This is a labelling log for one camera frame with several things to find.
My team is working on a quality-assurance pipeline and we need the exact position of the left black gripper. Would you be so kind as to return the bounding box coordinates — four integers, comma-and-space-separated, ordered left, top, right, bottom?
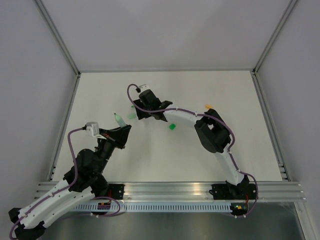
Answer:
96, 124, 132, 173

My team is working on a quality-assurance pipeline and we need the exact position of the pale green marker pen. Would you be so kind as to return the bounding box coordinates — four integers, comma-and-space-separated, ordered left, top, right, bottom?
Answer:
114, 113, 127, 128

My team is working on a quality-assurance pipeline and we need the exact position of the bright green marker cap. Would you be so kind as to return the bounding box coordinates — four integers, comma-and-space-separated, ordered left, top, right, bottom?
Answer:
168, 123, 177, 131

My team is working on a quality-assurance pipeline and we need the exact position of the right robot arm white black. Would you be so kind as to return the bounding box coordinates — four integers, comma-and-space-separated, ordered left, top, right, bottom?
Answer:
132, 85, 255, 200

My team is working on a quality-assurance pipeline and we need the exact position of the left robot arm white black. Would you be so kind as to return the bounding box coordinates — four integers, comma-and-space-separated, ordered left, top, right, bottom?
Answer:
8, 122, 132, 240

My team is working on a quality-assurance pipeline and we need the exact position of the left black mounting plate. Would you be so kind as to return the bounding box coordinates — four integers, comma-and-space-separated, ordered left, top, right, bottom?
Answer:
106, 183, 125, 200

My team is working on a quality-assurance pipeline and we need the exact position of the black mounting plate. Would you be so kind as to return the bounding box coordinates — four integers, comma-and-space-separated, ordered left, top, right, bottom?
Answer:
209, 183, 258, 200
106, 183, 125, 200

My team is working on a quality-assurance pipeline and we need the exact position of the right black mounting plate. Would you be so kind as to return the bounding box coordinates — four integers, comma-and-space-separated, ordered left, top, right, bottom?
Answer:
209, 183, 258, 200

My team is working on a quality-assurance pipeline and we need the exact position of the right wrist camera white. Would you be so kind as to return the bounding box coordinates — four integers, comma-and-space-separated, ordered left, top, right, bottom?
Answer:
139, 84, 150, 93

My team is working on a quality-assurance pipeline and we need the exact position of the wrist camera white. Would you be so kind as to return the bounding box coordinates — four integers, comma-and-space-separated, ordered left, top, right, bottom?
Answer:
139, 84, 150, 93
85, 121, 100, 137

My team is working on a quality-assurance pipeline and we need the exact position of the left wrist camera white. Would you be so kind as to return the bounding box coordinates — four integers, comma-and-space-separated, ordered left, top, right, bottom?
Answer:
85, 121, 100, 137

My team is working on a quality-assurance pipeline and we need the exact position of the white slotted cable duct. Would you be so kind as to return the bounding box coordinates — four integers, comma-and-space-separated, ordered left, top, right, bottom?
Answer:
72, 202, 232, 213

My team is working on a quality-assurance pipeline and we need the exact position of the left aluminium frame post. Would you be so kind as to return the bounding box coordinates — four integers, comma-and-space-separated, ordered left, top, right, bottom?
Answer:
32, 0, 81, 77

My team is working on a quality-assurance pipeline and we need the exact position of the aluminium frame post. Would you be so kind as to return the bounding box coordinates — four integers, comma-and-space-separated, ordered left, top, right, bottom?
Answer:
32, 0, 81, 77
252, 0, 299, 75

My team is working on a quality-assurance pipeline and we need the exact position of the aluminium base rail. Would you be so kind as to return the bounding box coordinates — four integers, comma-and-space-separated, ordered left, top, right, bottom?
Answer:
37, 181, 307, 201

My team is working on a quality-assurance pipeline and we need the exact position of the right aluminium frame post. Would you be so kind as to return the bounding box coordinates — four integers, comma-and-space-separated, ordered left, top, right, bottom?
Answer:
252, 0, 299, 75

